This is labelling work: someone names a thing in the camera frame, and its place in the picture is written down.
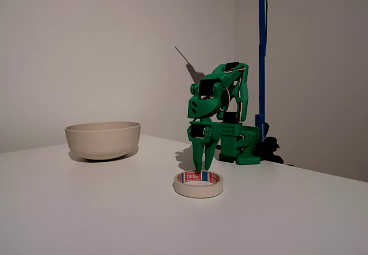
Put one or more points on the black table clamp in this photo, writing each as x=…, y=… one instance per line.
x=270, y=148
x=215, y=146

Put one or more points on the white ring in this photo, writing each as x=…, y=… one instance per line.
x=198, y=193

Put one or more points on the beige bowl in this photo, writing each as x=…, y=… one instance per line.
x=102, y=142

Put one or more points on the blue camera pole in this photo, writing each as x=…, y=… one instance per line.
x=262, y=65

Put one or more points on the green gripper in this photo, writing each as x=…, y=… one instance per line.
x=198, y=132

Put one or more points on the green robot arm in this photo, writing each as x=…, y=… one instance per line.
x=230, y=140

